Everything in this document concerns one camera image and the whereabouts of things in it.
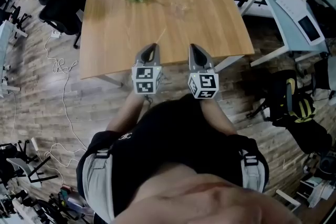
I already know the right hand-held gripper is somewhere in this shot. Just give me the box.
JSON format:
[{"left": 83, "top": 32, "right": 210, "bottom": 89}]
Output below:
[{"left": 187, "top": 43, "right": 220, "bottom": 100}]

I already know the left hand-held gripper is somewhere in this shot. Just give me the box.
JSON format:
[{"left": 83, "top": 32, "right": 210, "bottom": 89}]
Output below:
[{"left": 131, "top": 43, "right": 164, "bottom": 95}]

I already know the clear glass vase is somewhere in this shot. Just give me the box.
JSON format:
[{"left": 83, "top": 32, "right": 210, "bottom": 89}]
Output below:
[{"left": 169, "top": 1, "right": 192, "bottom": 19}]

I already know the person's right forearm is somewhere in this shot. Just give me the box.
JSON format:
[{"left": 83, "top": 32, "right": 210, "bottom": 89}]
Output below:
[{"left": 199, "top": 98, "right": 238, "bottom": 137}]

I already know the person's left forearm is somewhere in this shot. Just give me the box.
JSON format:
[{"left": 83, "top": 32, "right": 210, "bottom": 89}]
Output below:
[{"left": 106, "top": 91, "right": 148, "bottom": 134}]

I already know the person's black shirt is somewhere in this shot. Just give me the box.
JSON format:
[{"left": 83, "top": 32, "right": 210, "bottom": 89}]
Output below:
[{"left": 76, "top": 94, "right": 270, "bottom": 218}]

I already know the white table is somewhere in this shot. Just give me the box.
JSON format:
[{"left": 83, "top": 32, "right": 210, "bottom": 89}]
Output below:
[{"left": 249, "top": 0, "right": 330, "bottom": 68}]

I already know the black mesh office chair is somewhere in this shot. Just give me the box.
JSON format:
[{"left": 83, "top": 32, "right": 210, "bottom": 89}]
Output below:
[{"left": 38, "top": 0, "right": 89, "bottom": 49}]

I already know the yellow and black jacket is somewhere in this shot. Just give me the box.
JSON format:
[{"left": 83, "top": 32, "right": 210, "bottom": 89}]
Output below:
[{"left": 286, "top": 78, "right": 316, "bottom": 123}]

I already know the white desktop device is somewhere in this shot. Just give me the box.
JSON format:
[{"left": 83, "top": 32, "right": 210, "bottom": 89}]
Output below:
[{"left": 275, "top": 0, "right": 326, "bottom": 47}]

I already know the person's face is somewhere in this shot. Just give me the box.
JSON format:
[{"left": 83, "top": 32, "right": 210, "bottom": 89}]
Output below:
[{"left": 112, "top": 165, "right": 302, "bottom": 224}]

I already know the small black office chair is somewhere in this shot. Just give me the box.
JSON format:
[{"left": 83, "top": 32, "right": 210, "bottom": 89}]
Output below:
[{"left": 5, "top": 5, "right": 32, "bottom": 32}]

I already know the long white power strip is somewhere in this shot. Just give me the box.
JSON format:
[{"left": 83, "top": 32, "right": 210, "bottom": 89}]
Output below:
[{"left": 30, "top": 137, "right": 40, "bottom": 153}]

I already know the white desk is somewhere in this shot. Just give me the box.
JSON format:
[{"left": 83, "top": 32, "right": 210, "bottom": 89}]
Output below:
[{"left": 0, "top": 20, "right": 28, "bottom": 95}]

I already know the black round bin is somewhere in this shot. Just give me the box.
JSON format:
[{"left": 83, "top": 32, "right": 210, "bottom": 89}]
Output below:
[{"left": 319, "top": 154, "right": 336, "bottom": 180}]

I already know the grey office chair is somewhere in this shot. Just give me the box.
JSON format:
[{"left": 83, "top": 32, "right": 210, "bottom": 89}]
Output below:
[{"left": 0, "top": 140, "right": 58, "bottom": 188}]

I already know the white floor cable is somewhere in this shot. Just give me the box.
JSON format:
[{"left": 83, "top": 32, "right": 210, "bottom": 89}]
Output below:
[{"left": 43, "top": 34, "right": 91, "bottom": 184}]

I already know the grey shoulder strap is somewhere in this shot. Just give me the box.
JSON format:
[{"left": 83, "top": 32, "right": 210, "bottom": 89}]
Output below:
[
  {"left": 240, "top": 149, "right": 266, "bottom": 192},
  {"left": 82, "top": 149, "right": 115, "bottom": 222}
]

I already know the white metal frame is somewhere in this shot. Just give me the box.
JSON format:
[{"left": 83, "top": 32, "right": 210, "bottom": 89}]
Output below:
[{"left": 275, "top": 188, "right": 301, "bottom": 212}]

